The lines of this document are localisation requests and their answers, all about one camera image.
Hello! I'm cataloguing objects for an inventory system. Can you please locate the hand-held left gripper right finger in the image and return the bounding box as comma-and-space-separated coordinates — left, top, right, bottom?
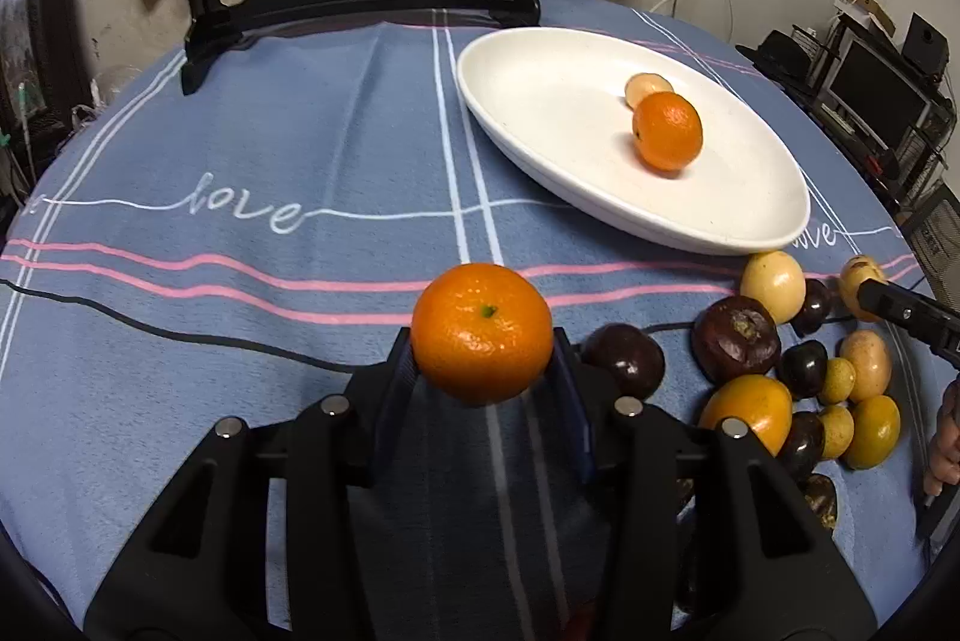
551, 326, 878, 641

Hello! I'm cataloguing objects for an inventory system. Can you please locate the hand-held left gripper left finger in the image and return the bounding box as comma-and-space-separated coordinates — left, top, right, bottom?
82, 326, 421, 641

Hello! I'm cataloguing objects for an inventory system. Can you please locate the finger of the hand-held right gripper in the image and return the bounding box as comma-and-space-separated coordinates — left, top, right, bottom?
857, 278, 960, 363

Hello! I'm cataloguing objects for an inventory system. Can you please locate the yellow spotted fruit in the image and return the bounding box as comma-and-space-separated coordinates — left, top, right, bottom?
838, 254, 888, 323

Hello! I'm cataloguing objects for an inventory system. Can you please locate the beige oval fruit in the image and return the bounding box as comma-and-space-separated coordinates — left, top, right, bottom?
838, 330, 893, 403

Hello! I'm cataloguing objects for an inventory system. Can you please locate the large dark purple mangosteen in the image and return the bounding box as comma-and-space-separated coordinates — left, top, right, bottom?
691, 294, 783, 387
581, 324, 667, 402

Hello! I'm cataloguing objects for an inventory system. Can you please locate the mandarin orange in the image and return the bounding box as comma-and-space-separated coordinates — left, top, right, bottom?
410, 263, 554, 407
631, 92, 704, 173

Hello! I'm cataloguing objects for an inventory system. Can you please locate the white oval plate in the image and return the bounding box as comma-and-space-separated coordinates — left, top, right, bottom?
456, 27, 812, 257

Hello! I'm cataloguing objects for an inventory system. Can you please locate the small beige fruit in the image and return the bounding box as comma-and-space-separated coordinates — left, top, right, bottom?
624, 73, 674, 109

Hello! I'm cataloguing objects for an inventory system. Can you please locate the person's right hand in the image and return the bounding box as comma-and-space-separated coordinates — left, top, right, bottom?
922, 378, 960, 498

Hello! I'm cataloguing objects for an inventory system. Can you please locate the blue striped tablecloth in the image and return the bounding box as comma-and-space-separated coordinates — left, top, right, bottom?
0, 0, 950, 641

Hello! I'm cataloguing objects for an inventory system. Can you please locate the black computer monitor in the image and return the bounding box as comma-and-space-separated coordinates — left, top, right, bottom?
821, 37, 935, 151

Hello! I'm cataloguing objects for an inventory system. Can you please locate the small black speaker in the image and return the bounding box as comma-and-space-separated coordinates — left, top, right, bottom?
902, 13, 950, 79

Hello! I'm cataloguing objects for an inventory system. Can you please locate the black hat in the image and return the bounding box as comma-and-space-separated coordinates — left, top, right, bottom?
739, 29, 818, 83

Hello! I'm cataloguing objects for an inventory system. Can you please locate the cardboard box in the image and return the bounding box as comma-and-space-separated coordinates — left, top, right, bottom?
836, 0, 897, 34

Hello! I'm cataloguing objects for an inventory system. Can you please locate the dark wooden cabinet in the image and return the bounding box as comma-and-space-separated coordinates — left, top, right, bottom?
0, 0, 83, 162

